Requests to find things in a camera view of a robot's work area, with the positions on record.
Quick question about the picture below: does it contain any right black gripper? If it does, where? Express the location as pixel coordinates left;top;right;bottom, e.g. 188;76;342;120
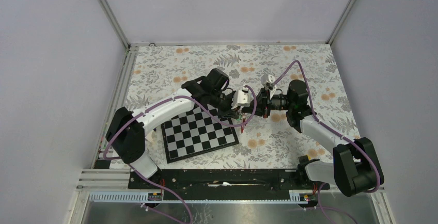
242;86;294;119

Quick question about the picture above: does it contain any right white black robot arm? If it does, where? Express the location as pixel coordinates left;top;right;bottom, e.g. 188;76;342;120
235;80;384;197

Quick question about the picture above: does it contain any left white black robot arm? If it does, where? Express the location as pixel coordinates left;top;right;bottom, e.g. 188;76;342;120
105;68;250;188

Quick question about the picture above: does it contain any floral patterned table mat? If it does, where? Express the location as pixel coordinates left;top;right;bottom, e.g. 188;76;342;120
125;44;360;169

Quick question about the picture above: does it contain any black white chessboard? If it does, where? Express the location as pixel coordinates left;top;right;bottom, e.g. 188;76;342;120
161;107;239;163

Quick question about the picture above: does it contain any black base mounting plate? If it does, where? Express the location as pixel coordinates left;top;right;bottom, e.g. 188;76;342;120
128;169;321;199

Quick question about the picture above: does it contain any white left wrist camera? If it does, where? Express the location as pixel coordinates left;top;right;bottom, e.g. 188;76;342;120
231;87;253;109

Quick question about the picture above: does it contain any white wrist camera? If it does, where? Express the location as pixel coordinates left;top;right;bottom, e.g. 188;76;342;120
260;74;276;89
231;87;253;109

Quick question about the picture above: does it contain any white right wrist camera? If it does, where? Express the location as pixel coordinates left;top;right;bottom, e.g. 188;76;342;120
260;74;276;89

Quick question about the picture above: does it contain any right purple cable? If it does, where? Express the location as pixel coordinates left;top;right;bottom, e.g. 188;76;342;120
272;60;382;224

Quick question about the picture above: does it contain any purple cable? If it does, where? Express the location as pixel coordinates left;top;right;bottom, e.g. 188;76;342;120
272;60;382;224
102;85;258;224

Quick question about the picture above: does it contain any grey slotted cable duct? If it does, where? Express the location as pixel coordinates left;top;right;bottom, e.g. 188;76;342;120
89;190;308;204

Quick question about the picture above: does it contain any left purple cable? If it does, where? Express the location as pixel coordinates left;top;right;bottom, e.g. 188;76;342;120
102;85;258;224

